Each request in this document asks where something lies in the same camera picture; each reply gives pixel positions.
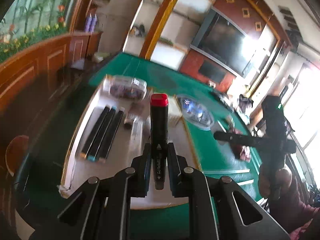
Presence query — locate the black marker with red cap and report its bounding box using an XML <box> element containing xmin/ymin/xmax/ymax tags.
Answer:
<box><xmin>150</xmin><ymin>93</ymin><xmax>169</xmax><ymax>190</ymax></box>

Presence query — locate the person's right hand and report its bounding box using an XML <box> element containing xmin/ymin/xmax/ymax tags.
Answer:
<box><xmin>258</xmin><ymin>164</ymin><xmax>292</xmax><ymax>199</ymax></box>

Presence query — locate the red foil packet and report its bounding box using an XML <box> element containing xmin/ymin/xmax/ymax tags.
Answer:
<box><xmin>231</xmin><ymin>144</ymin><xmax>251</xmax><ymax>163</ymax></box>

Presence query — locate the white oval plastic piece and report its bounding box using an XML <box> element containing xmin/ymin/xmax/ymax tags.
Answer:
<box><xmin>226</xmin><ymin>115</ymin><xmax>235</xmax><ymax>129</ymax></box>

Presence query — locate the mahjong table control panel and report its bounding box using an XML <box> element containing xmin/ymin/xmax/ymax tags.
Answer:
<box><xmin>177</xmin><ymin>94</ymin><xmax>214</xmax><ymax>131</ymax></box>

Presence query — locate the black marker beige end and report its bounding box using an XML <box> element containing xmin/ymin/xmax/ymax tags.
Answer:
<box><xmin>98</xmin><ymin>108</ymin><xmax>124</xmax><ymax>162</ymax></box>

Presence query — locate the black marker teal end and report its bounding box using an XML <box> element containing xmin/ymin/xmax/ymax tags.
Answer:
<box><xmin>86</xmin><ymin>107</ymin><xmax>116</xmax><ymax>161</ymax></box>

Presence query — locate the green white medicine box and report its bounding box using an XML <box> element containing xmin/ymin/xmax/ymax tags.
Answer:
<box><xmin>168</xmin><ymin>96</ymin><xmax>182</xmax><ymax>127</ymax></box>

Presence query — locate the white tray with gold rim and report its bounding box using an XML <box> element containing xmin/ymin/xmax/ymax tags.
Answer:
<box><xmin>58</xmin><ymin>75</ymin><xmax>201</xmax><ymax>210</ymax></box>

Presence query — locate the black marker orange end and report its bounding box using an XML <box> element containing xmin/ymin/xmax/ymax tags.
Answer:
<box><xmin>80</xmin><ymin>106</ymin><xmax>110</xmax><ymax>157</ymax></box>

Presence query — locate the small brown glass vial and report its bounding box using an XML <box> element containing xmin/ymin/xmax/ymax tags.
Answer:
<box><xmin>124</xmin><ymin>102</ymin><xmax>144</xmax><ymax>129</ymax></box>

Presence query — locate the clear case with pattern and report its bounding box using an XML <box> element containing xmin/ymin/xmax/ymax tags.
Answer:
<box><xmin>109</xmin><ymin>75</ymin><xmax>147</xmax><ymax>101</ymax></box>

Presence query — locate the black flat screen television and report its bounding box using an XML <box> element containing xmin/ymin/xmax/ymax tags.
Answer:
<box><xmin>190</xmin><ymin>7</ymin><xmax>258</xmax><ymax>78</ymax></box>

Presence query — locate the round wooden stool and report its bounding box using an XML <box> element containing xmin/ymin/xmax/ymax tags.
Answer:
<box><xmin>5</xmin><ymin>135</ymin><xmax>29</xmax><ymax>177</ymax></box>

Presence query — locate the white bowl on side table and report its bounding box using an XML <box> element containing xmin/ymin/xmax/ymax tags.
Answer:
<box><xmin>92</xmin><ymin>52</ymin><xmax>110</xmax><ymax>63</ymax></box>

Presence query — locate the right purple spray bottle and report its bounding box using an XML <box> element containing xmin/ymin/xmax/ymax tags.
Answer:
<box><xmin>89</xmin><ymin>14</ymin><xmax>98</xmax><ymax>33</ymax></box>

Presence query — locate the purple spray bottle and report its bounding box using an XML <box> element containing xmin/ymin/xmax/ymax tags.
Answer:
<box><xmin>89</xmin><ymin>14</ymin><xmax>98</xmax><ymax>33</ymax></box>
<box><xmin>84</xmin><ymin>14</ymin><xmax>92</xmax><ymax>33</ymax></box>

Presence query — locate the left purple spray bottle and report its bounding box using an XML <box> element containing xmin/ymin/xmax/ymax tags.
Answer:
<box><xmin>84</xmin><ymin>14</ymin><xmax>92</xmax><ymax>33</ymax></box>

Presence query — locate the flower garden wall mural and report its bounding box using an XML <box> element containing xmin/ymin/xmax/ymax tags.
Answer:
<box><xmin>1</xmin><ymin>0</ymin><xmax>72</xmax><ymax>62</ymax></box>

